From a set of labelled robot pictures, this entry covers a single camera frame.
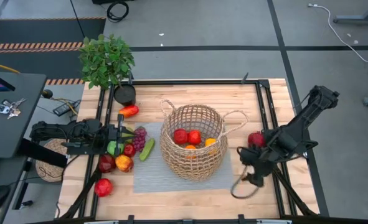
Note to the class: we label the glossy red apple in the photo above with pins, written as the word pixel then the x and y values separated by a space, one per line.
pixel 180 137

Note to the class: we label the green apple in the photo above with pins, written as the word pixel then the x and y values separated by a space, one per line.
pixel 111 148

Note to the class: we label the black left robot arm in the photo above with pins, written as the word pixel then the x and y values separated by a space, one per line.
pixel 53 130

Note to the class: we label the black round knob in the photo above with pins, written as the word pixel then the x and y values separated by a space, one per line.
pixel 47 93

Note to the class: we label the red orange mango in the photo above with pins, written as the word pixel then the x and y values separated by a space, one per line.
pixel 129 111

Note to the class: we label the green cucumber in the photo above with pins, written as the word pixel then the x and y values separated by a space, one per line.
pixel 147 150

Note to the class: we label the black hazard striped floor mat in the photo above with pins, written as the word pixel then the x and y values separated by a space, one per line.
pixel 31 31

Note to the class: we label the grey woven placemat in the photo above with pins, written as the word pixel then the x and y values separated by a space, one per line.
pixel 149 179

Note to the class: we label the orange yellow peach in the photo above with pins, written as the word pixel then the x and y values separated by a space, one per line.
pixel 124 163

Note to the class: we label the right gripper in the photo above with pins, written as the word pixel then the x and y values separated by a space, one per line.
pixel 256 161

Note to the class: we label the purple grape bunch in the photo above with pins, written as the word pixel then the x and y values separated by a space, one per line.
pixel 139 138

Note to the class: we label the round woven trivet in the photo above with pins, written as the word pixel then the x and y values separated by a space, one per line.
pixel 48 172

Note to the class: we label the small red apple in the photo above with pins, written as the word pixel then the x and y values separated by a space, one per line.
pixel 129 151

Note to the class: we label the dark red apple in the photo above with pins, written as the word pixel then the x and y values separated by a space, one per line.
pixel 106 164

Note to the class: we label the yellow bell pepper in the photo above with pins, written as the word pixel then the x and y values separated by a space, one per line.
pixel 210 142

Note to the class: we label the orange fruit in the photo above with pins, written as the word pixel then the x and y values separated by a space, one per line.
pixel 190 147

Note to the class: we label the dark grey desk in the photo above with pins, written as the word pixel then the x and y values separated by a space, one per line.
pixel 12 133

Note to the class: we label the black desk support bar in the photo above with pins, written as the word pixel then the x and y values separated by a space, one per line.
pixel 40 152

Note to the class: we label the black aluminium table frame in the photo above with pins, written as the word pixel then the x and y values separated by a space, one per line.
pixel 221 82

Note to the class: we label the bunch of keys with fob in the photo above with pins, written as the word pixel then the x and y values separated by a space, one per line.
pixel 1 109

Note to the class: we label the bright red pomegranate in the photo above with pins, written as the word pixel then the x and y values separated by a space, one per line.
pixel 103 187

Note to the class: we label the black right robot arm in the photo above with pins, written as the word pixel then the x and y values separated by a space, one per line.
pixel 299 130

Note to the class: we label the green pear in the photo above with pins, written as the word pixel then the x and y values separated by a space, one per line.
pixel 130 129

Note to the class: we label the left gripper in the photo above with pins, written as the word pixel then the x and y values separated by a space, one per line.
pixel 112 135

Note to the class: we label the green potted plant black pot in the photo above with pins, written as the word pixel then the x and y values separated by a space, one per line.
pixel 106 62

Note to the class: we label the grey metal furniture leg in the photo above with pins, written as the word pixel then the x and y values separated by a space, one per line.
pixel 358 20

